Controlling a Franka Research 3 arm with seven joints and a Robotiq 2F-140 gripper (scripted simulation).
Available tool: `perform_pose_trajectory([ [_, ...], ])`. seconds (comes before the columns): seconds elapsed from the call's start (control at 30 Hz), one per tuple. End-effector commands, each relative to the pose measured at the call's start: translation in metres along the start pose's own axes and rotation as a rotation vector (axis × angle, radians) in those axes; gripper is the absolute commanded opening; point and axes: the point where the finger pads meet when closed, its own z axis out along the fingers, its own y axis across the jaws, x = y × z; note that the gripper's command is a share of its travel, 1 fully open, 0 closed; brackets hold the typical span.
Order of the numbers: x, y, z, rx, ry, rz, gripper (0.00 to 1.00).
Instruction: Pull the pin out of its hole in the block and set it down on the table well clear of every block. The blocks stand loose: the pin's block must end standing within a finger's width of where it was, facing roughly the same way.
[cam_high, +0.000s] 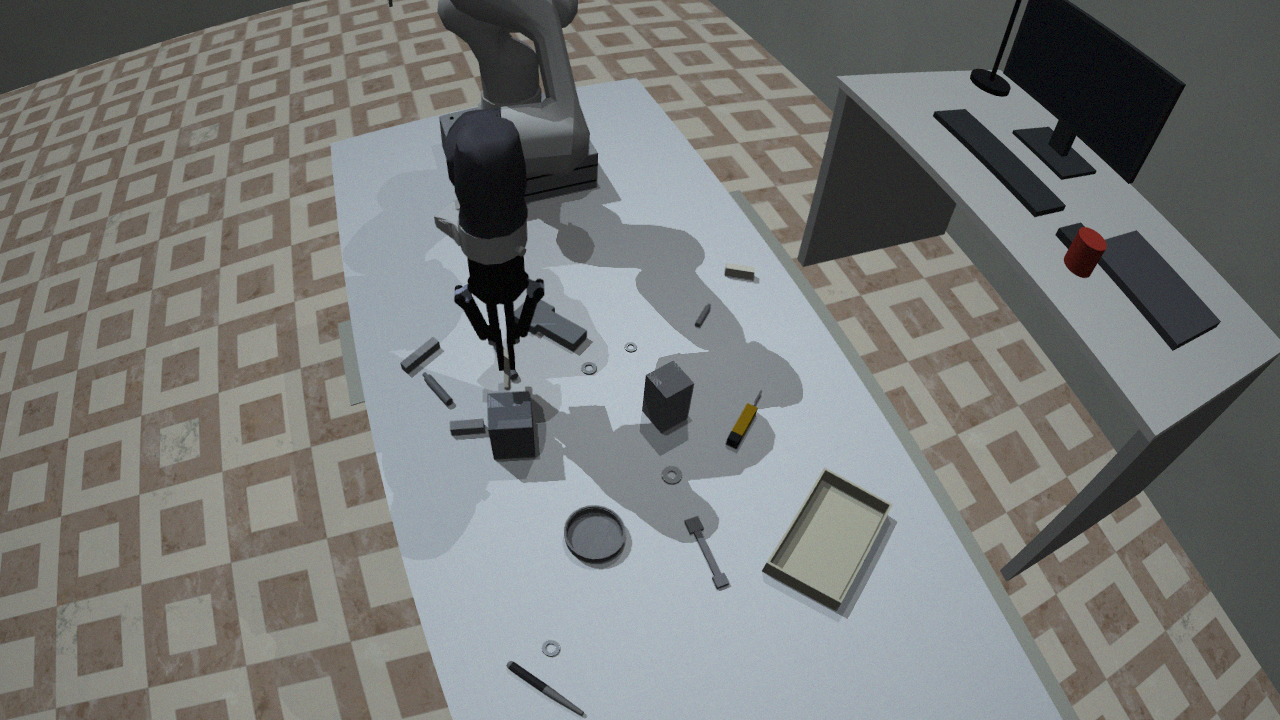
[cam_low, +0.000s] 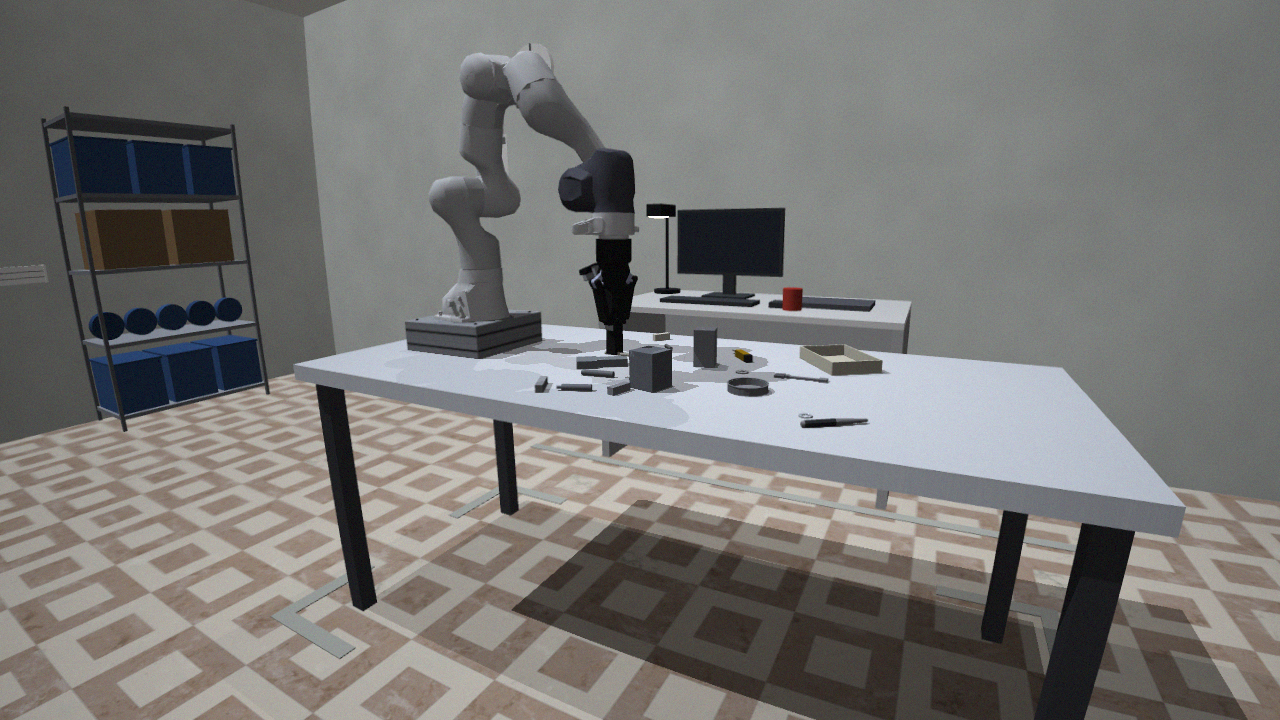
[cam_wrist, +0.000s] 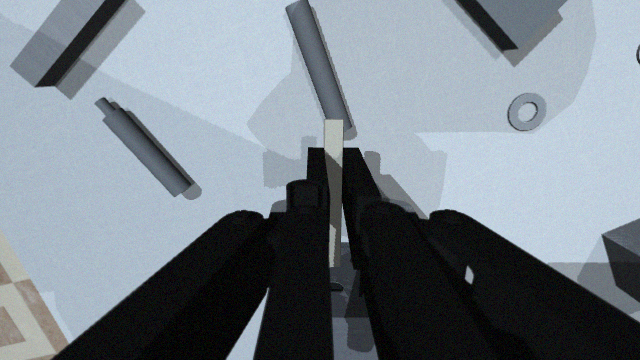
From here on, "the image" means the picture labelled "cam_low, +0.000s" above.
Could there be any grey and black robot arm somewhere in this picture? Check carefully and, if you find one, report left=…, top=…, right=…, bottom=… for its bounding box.
left=429, top=51, right=639, bottom=323

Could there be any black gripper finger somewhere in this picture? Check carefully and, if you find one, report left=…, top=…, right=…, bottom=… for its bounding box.
left=589, top=270, right=618, bottom=355
left=616, top=272, right=637, bottom=352

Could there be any shallow beige rectangular tray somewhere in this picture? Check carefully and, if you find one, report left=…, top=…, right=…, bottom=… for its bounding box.
left=799, top=345, right=883, bottom=375

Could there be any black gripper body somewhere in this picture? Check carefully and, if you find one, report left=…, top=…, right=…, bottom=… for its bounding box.
left=596, top=240, right=632, bottom=290

